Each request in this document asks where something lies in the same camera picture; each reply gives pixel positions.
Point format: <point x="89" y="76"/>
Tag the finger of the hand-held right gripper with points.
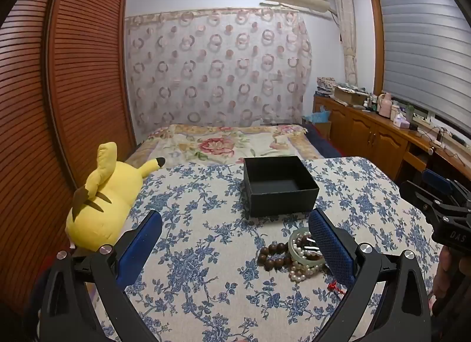
<point x="419" y="196"/>
<point x="438" y="181"/>

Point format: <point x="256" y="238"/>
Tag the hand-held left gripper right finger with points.
<point x="331" y="250"/>

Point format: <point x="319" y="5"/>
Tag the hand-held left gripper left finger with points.
<point x="140" y="244"/>

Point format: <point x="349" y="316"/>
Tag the pale green jade bangle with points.
<point x="294" y="253"/>

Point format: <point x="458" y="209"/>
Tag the black jewelry box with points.
<point x="279" y="195"/>

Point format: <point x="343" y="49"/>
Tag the person's right hand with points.
<point x="443" y="272"/>

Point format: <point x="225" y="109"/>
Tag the white power strip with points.
<point x="438" y="140"/>

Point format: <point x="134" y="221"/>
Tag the yellow plush toy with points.
<point x="106" y="198"/>

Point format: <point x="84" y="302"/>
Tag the blue floral cloth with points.
<point x="206" y="253"/>

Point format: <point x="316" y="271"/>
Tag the pink tissue box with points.
<point x="401" y="121"/>

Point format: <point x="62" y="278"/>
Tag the wooden cabinet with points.
<point x="371" y="136"/>

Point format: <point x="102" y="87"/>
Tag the pink kettle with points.
<point x="385" y="106"/>

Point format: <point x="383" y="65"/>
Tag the cardboard box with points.
<point x="349" y="96"/>

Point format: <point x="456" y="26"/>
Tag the blue bag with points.
<point x="316" y="116"/>

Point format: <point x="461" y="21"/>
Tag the grey window blind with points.
<point x="423" y="44"/>

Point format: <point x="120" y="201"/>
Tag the wooden louvered wardrobe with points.
<point x="55" y="106"/>

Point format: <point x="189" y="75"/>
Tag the cream window curtain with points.
<point x="347" y="33"/>

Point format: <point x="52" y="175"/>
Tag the wooden window frame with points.
<point x="374" y="40"/>

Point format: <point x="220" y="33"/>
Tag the circle patterned wall curtain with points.
<point x="220" y="70"/>

